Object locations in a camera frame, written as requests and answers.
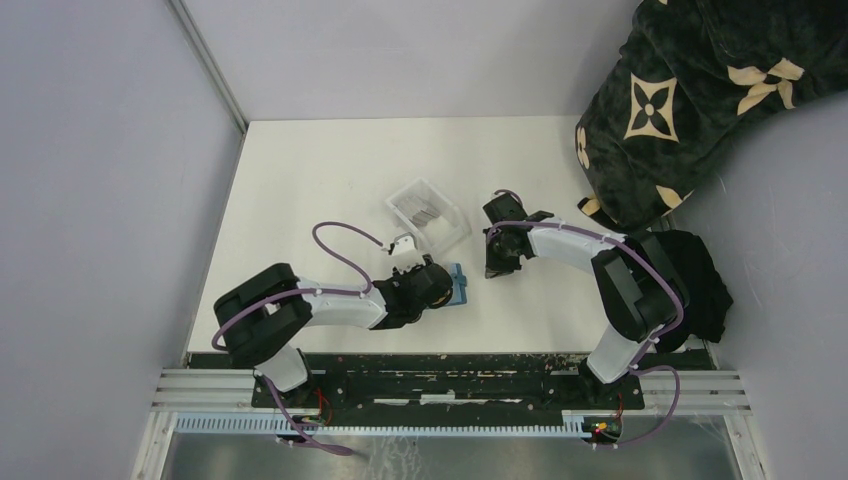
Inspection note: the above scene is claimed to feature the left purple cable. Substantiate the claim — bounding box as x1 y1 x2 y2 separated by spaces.
210 221 392 458

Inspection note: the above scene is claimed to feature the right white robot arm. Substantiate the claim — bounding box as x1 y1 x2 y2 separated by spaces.
482 190 689 408

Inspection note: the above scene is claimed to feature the clear plastic card box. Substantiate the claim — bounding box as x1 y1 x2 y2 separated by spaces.
384 178 471 256

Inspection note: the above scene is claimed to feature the black cloth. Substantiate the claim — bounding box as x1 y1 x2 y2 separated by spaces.
657 230 733 353

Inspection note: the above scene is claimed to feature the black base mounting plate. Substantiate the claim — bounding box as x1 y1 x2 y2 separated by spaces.
188 352 645 429

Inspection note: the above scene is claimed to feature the aluminium corner post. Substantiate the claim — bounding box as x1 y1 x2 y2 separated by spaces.
164 0 249 136

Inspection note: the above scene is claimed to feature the stack of credit cards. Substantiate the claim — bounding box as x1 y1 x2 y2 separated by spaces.
398 196 441 227

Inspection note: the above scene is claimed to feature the black floral patterned blanket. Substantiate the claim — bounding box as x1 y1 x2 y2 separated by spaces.
575 1 847 233

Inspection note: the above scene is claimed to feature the aluminium rail frame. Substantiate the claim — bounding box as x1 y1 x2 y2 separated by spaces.
152 369 752 416

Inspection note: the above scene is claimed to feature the white slotted cable duct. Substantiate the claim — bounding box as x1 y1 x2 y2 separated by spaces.
174 413 590 439

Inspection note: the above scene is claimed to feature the blue leather card holder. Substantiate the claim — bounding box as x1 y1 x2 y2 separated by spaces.
447 263 468 307

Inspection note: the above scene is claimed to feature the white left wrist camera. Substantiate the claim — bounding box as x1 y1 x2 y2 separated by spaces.
388 232 417 256

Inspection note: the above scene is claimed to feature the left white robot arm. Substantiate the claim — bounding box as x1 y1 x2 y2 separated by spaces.
211 256 454 407

